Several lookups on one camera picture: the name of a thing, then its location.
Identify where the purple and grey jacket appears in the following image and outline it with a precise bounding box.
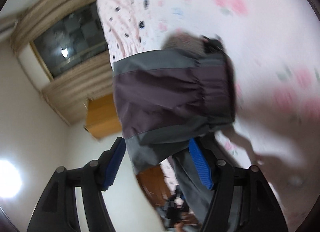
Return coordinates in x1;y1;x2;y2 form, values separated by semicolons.
112;33;237;225

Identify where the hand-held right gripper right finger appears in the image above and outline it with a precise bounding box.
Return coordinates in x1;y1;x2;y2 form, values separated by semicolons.
189;134;290;232

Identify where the wooden wardrobe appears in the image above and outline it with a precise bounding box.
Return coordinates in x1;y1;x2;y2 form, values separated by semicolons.
84;94;124;140

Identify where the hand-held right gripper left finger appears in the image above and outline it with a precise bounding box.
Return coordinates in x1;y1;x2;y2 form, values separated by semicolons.
26;137;127;232

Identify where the bright ceiling light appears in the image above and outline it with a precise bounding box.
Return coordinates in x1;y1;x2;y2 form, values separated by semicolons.
0;159;23;199

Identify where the dark glass window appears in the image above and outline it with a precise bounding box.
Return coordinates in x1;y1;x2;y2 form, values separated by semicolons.
30;3;109;80

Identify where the pink cat print blanket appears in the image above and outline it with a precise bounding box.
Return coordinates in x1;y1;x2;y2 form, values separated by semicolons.
96;0;320;232

